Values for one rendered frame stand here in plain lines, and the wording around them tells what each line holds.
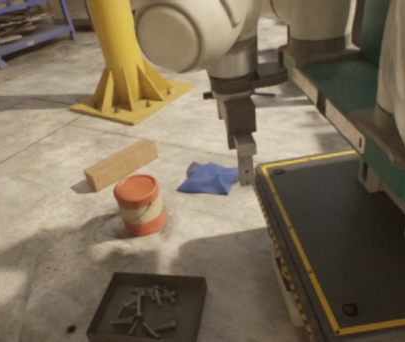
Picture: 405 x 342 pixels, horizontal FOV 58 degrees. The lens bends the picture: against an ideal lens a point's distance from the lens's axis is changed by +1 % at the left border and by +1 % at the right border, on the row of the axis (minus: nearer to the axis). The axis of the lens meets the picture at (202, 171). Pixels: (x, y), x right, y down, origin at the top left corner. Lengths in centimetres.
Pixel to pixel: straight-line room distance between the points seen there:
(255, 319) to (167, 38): 102
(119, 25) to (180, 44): 231
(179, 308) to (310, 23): 95
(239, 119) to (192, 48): 25
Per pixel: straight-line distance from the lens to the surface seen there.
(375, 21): 100
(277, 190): 120
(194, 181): 176
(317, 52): 102
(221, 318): 128
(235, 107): 60
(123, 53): 273
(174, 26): 38
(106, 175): 193
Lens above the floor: 106
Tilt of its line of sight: 34 degrees down
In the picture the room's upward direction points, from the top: 9 degrees counter-clockwise
